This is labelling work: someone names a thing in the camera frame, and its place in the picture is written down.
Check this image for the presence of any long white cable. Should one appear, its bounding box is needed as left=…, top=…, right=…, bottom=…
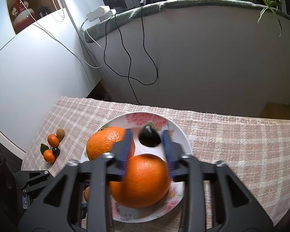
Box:
left=11, top=0, right=105, bottom=69

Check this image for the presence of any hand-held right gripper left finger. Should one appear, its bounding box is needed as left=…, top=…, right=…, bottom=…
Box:
left=18, top=129, right=133, bottom=232

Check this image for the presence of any white power strip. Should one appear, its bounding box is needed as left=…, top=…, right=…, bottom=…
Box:
left=86, top=5, right=116, bottom=22

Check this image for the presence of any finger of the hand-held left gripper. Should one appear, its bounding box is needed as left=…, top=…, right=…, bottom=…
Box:
left=14, top=170, right=50, bottom=195

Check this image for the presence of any pink plaid blanket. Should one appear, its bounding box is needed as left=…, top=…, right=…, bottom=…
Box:
left=21, top=96, right=290, bottom=232

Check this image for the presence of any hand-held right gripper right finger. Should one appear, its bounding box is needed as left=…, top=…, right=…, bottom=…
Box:
left=161, top=130, right=275, bottom=232

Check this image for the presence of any large orange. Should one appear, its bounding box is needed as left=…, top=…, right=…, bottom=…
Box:
left=109, top=154, right=172, bottom=208
left=86, top=127, right=136, bottom=161

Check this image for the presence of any small mandarin with leaf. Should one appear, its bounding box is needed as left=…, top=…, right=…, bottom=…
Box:
left=40, top=144, right=56, bottom=163

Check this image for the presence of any white bead string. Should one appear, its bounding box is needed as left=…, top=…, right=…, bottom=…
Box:
left=46, top=0, right=66, bottom=23

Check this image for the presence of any white cabinet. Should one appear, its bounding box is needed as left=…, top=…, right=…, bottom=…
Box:
left=0, top=0, right=104, bottom=155

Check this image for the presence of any grey-green windowsill cover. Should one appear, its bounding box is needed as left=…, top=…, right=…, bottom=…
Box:
left=83, top=0, right=290, bottom=44

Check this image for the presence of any red white dotted jar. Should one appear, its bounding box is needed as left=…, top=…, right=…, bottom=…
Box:
left=10, top=0, right=35, bottom=29

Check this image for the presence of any white power strip cable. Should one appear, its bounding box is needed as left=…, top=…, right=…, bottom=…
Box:
left=80, top=19, right=103, bottom=51

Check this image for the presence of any black cable with controller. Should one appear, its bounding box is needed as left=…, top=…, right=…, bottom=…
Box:
left=126, top=0, right=159, bottom=86

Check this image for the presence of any floral white plate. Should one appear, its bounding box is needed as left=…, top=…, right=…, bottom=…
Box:
left=80, top=112, right=194, bottom=223

